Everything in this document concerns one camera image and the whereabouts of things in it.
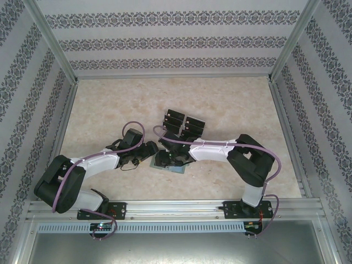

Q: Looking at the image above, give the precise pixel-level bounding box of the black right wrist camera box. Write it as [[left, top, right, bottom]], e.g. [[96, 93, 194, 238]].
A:
[[158, 131, 181, 151]]

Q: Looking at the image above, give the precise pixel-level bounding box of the grey metal panel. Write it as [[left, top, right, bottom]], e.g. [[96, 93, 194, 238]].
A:
[[26, 218, 338, 264]]

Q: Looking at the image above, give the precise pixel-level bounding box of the aluminium mounting rail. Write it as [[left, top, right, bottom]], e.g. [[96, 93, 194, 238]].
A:
[[26, 199, 323, 221]]

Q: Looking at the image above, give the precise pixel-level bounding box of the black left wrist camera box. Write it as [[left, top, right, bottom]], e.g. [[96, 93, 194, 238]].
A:
[[122, 128, 146, 149]]

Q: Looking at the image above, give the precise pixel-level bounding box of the slotted grey cable duct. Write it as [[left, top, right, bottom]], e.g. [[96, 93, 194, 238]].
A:
[[37, 221, 245, 234]]

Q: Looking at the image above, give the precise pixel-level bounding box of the aluminium table side rail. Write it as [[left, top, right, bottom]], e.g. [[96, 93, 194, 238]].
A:
[[48, 79, 80, 203], [268, 79, 314, 199]]

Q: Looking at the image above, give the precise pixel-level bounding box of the clear acrylic card stand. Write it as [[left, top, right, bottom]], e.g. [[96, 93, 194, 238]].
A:
[[161, 108, 207, 138]]

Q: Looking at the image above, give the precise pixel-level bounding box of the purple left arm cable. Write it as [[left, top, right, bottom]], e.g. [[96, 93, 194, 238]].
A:
[[52, 120, 148, 242]]

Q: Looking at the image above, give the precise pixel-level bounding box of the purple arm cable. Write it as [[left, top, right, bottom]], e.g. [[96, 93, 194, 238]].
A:
[[152, 125, 282, 240], [52, 120, 148, 242]]

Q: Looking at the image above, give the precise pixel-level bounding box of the thin black cable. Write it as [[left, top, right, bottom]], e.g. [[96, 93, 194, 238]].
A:
[[120, 158, 141, 171]]

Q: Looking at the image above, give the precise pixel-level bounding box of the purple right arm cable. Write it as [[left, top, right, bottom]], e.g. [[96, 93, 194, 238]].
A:
[[152, 125, 282, 240]]

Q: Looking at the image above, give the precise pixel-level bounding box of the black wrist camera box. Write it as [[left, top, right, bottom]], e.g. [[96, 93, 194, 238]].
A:
[[158, 131, 181, 151], [122, 128, 146, 149]]

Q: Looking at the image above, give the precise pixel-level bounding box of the aluminium frame post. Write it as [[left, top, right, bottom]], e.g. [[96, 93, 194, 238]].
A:
[[316, 217, 345, 264], [26, 0, 80, 83], [267, 0, 321, 82], [8, 218, 38, 264]]

